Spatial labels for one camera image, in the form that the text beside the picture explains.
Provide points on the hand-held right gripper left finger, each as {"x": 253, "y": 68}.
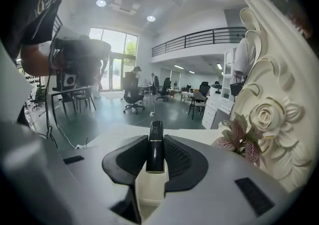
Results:
{"x": 104, "y": 194}

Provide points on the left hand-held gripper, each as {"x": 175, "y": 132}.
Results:
{"x": 82, "y": 62}

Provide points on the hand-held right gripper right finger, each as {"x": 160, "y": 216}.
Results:
{"x": 211, "y": 194}

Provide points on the black lipstick tube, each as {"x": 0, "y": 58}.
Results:
{"x": 155, "y": 151}

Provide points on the person's left forearm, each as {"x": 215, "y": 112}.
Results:
{"x": 35, "y": 59}

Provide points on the large glass window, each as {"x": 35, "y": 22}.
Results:
{"x": 112, "y": 52}

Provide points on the black dining chair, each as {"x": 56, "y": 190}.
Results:
{"x": 84, "y": 97}

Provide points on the black office chair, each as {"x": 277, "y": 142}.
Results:
{"x": 164, "y": 89}
{"x": 133, "y": 94}

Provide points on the round ceiling light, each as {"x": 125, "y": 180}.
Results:
{"x": 151, "y": 18}
{"x": 101, "y": 3}

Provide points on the pink artificial flowers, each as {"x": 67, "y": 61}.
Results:
{"x": 239, "y": 137}

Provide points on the ceiling air conditioner panel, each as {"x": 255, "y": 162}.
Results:
{"x": 124, "y": 5}

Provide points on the black t-shirt with round logo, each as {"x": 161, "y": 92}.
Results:
{"x": 27, "y": 7}

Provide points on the white tall cabinet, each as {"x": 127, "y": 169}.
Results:
{"x": 211, "y": 112}

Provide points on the grey seat chair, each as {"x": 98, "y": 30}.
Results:
{"x": 198, "y": 102}

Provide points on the black balcony railing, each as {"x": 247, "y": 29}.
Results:
{"x": 199, "y": 38}

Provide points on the white carved mirror frame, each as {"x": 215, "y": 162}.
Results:
{"x": 276, "y": 82}

